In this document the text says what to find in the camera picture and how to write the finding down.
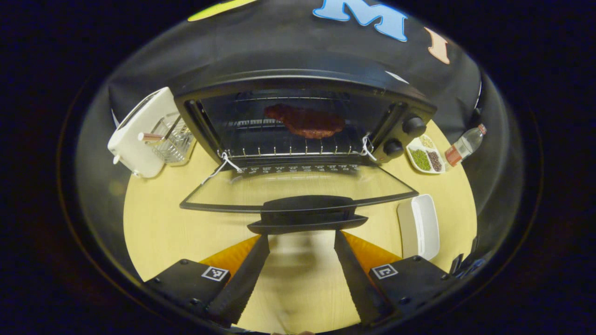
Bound white string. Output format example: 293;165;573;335
200;150;244;187
359;132;379;162

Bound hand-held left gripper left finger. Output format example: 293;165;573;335
144;234;271;328

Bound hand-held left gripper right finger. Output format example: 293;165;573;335
334;229;459;326

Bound white rectangular tray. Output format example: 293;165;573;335
397;194;441;261

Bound black electric oven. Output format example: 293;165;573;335
174;68;438;235

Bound red meat slice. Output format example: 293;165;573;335
264;103;346;140

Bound white divided bean plate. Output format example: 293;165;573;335
406;134;447;175

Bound metal oven rack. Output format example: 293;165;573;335
217;118;369;161

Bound black backdrop cloth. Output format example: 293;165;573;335
105;0;482;135

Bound white toaster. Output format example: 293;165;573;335
107;87;176;179

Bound clear plastic bottle red label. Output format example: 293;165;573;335
444;123;488;168

